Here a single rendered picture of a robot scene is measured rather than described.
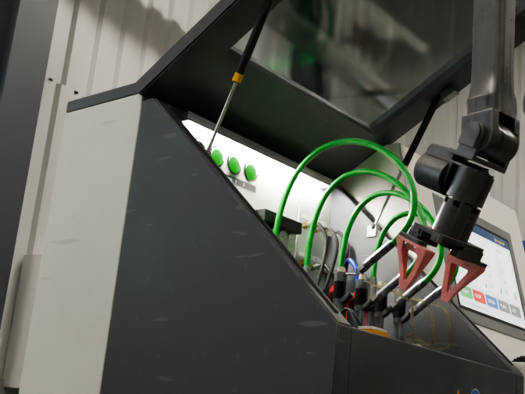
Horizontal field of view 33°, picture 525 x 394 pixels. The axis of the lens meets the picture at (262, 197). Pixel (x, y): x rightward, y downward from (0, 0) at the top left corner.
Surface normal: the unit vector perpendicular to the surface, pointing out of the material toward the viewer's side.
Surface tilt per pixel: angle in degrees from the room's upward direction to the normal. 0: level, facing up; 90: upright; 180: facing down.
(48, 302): 90
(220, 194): 90
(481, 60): 90
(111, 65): 90
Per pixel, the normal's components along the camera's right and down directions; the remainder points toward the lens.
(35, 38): 0.81, -0.08
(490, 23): -0.73, -0.25
